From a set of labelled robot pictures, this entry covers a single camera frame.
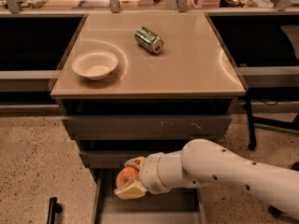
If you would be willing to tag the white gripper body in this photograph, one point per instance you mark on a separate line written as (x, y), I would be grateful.
(149, 173)

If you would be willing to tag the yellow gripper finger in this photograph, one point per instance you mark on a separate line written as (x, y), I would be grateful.
(135, 162)
(129, 188)

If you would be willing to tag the orange fruit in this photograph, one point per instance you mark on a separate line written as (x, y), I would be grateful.
(125, 175)

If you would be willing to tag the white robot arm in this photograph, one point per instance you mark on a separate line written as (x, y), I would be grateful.
(202, 161)

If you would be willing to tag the grey bottom drawer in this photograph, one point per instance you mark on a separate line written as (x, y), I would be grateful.
(179, 206)

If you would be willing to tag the grey drawer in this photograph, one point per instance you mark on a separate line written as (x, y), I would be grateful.
(111, 159)
(173, 127)
(179, 206)

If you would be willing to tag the grey middle drawer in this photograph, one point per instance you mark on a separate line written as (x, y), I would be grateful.
(111, 159)

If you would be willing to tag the grey top drawer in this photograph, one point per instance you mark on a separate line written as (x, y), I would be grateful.
(173, 127)

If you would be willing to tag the grey drawer cabinet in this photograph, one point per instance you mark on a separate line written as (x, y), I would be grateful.
(192, 75)

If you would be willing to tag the black table leg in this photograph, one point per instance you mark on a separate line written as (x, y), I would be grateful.
(252, 136)

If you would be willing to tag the white paper bowl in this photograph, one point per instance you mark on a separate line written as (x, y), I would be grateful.
(95, 64)

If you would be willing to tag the green soda can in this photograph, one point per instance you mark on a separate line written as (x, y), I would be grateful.
(148, 40)

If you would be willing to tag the black chair caster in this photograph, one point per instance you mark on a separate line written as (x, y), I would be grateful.
(295, 166)

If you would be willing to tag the black post on floor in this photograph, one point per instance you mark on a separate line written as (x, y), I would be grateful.
(54, 209)

